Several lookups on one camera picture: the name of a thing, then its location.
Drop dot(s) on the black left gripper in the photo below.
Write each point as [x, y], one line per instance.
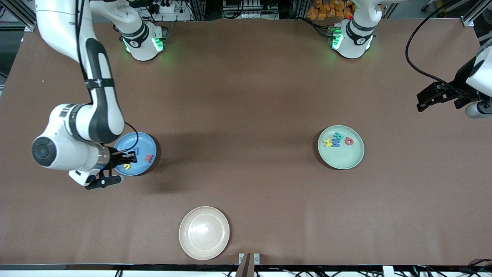
[462, 79]

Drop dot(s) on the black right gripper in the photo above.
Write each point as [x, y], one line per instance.
[115, 158]

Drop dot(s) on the red foam letter w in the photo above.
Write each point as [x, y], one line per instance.
[149, 158]

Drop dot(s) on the pink foam letter Q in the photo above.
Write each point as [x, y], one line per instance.
[346, 141]

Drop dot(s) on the teal foam letter R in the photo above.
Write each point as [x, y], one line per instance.
[338, 135]

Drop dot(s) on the blue foam uppercase M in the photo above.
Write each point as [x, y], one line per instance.
[336, 143]

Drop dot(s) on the yellow foam letter H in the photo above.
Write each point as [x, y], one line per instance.
[328, 143]

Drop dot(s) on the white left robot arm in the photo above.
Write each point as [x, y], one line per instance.
[357, 36]

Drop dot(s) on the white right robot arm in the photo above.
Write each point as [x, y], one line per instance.
[100, 115]

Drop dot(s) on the blue plate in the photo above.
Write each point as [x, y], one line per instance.
[144, 144]

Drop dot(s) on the green plate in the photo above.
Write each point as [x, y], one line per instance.
[346, 157]

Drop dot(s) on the beige plate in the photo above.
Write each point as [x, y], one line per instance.
[203, 232]

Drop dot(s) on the grey base connector box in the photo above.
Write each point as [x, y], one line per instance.
[159, 38]
[335, 36]

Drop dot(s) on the pile of orange packets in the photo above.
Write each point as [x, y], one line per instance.
[326, 9]

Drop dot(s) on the white power strip with plugs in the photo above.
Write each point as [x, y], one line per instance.
[173, 17]

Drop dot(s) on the grey power strip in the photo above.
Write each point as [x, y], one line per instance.
[250, 15]

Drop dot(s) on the aluminium frame post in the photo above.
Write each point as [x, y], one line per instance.
[19, 15]
[474, 13]

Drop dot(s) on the small metal bracket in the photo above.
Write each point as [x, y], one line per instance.
[256, 258]

